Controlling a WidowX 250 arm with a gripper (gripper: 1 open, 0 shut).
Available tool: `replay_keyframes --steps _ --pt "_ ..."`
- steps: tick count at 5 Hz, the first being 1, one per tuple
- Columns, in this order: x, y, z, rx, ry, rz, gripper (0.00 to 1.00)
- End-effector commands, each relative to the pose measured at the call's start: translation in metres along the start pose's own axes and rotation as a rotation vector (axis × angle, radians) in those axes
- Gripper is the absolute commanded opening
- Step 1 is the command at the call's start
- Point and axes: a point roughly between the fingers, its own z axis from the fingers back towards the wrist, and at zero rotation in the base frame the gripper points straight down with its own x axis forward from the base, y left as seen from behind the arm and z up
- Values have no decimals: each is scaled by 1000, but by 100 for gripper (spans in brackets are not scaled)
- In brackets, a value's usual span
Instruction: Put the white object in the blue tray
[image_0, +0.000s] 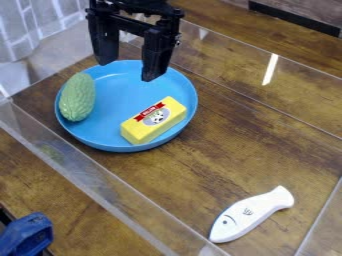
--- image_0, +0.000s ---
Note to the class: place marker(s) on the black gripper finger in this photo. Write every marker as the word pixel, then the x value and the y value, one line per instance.
pixel 161 39
pixel 105 39

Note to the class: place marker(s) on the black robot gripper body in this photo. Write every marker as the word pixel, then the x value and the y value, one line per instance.
pixel 116 13

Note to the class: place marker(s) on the white wooden fish toy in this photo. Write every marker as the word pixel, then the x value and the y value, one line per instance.
pixel 248 213

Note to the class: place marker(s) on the blue round plastic tray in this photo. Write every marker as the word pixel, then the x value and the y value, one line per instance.
pixel 124 95

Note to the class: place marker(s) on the green bitter melon toy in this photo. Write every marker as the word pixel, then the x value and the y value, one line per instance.
pixel 78 97

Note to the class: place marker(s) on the yellow butter block toy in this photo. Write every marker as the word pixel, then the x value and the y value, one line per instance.
pixel 152 122

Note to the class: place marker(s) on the blue clamp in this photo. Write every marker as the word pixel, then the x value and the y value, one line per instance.
pixel 27 236

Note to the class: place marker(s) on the clear acrylic enclosure wall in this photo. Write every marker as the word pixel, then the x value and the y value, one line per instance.
pixel 267 131

